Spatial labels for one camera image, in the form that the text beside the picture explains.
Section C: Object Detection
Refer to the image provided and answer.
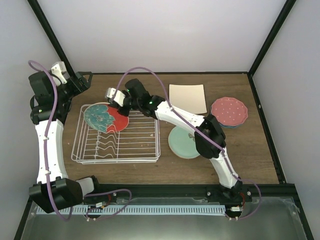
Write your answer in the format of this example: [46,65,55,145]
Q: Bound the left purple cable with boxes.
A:
[27,59,74,222]

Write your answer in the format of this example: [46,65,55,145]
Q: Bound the left black frame post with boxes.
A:
[27,0,75,76]

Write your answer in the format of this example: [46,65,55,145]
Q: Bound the white slotted cable duct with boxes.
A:
[36,204,226,215]

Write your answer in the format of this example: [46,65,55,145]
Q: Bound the mint green flower plate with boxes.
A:
[168,126,200,159]

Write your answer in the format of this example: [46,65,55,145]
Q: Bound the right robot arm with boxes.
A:
[105,78,242,202]

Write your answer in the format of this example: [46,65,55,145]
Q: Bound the right black frame post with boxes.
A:
[248,0,296,77]

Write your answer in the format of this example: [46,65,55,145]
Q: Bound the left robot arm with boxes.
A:
[28,71,102,214]

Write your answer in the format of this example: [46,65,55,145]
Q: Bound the square cream plate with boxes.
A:
[169,84,207,115]

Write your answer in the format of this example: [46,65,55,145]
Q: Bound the black frame post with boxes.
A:
[248,0,296,77]
[27,0,75,76]

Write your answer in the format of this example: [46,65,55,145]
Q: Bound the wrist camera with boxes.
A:
[50,61,67,86]
[105,87,126,107]

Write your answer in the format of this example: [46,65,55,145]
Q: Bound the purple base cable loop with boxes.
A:
[84,190,133,222]

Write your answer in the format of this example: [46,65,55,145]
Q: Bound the white wire dish rack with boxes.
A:
[71,104,161,165]

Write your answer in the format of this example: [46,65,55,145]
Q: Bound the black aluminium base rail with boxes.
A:
[94,183,298,205]

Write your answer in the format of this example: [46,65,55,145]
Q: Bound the pink polka dot plate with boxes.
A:
[210,97,249,124]

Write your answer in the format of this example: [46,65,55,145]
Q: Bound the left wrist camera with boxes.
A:
[50,61,67,86]

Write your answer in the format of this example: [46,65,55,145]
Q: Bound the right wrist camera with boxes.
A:
[105,87,126,107]

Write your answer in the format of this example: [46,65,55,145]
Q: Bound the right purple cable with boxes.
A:
[109,66,262,221]

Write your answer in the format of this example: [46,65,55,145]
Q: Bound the teal polka dot plate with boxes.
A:
[219,122,244,129]

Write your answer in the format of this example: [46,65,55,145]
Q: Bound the red and teal plate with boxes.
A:
[83,102,129,133]

